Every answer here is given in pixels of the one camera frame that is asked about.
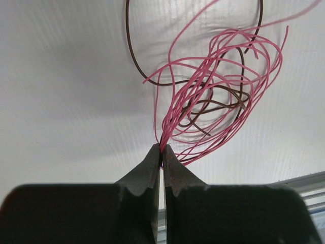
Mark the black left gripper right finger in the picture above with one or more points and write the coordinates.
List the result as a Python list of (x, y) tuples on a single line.
[(197, 212)]

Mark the aluminium rail base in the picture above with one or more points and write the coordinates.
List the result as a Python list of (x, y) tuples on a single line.
[(311, 189)]

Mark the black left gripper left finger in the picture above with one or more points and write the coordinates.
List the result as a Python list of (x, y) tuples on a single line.
[(123, 212)]

